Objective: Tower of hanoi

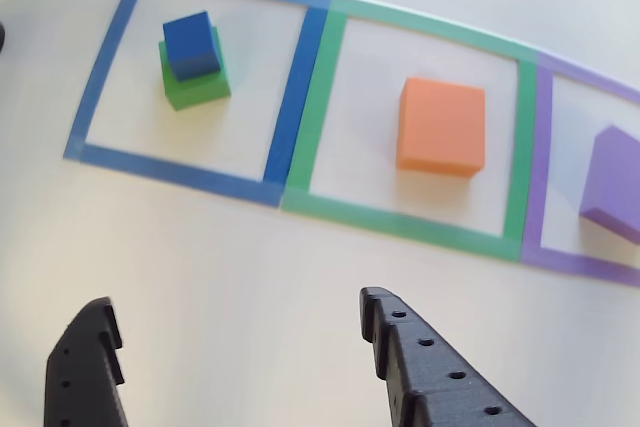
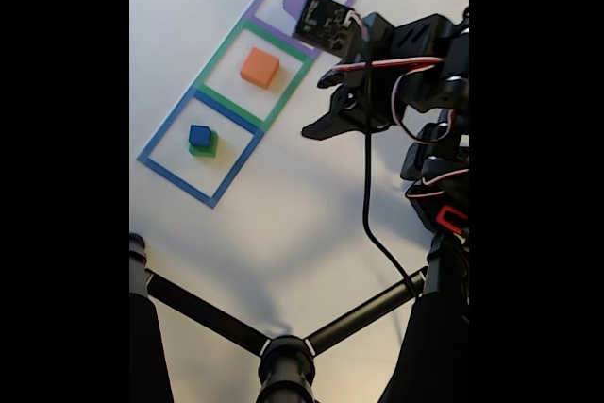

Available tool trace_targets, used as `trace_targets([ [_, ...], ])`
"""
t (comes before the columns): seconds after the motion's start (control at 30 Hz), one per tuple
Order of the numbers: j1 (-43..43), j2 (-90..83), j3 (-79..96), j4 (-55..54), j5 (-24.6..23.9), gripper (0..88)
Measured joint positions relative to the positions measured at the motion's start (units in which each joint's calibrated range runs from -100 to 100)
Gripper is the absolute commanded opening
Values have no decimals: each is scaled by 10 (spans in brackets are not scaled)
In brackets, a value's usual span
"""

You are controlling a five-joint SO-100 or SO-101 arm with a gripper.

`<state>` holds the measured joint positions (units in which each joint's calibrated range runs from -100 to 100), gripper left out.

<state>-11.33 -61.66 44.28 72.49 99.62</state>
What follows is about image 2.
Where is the large orange cube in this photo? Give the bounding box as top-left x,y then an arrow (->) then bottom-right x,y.
239,46 -> 281,92

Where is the medium green cube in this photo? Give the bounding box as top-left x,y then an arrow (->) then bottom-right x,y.
188,131 -> 220,159

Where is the small blue cube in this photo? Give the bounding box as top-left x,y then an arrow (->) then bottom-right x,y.
188,124 -> 211,147

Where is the red clamp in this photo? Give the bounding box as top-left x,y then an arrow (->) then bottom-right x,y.
434,205 -> 470,235

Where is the black tripod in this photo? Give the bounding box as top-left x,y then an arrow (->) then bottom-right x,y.
129,231 -> 470,403

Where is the gripper camera board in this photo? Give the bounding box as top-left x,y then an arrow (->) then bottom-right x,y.
291,0 -> 393,62

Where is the black camera cable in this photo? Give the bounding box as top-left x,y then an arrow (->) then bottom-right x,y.
361,34 -> 419,298

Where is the green square tape frame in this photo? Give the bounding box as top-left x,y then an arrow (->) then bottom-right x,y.
193,18 -> 315,133

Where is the blue square tape frame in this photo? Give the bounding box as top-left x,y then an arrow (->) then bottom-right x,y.
136,85 -> 266,210

